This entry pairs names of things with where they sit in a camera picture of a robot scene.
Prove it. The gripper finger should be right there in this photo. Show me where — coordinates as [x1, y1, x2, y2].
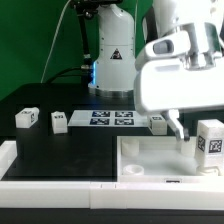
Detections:
[165, 109, 190, 142]

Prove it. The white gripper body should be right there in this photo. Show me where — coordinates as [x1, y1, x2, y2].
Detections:
[134, 22, 224, 115]

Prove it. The white square tabletop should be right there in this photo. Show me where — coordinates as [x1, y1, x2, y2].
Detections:
[117, 136, 224, 184]

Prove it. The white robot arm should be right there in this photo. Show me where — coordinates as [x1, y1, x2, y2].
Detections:
[89, 0, 224, 140]

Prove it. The white sheet with markers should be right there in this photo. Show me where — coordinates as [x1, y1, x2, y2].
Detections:
[68, 110, 147, 127]

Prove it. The black cable bundle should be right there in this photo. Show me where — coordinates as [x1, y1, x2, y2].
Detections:
[44, 0, 98, 84]

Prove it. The white thin cable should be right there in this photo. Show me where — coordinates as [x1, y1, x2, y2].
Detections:
[40, 0, 73, 84]

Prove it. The white left fence wall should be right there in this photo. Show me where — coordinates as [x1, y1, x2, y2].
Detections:
[0, 141, 17, 180]

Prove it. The white fence wall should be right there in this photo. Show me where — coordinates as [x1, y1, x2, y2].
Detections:
[0, 141, 17, 180]
[0, 181, 224, 211]

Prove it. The white front fence wall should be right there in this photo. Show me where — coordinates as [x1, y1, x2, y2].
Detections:
[0, 181, 224, 211]

